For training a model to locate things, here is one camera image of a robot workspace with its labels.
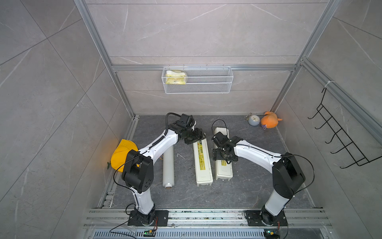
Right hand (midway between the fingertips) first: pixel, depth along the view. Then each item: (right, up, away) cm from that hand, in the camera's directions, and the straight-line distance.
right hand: (222, 157), depth 89 cm
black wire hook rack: (+51, +8, -28) cm, 58 cm away
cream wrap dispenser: (-12, -3, -5) cm, 14 cm away
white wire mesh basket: (-13, +51, +12) cm, 54 cm away
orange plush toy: (+39, +24, +18) cm, 49 cm away
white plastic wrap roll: (-32, -6, -2) cm, 33 cm away
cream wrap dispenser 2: (-1, -6, -7) cm, 9 cm away
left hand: (-11, +13, -3) cm, 18 cm away
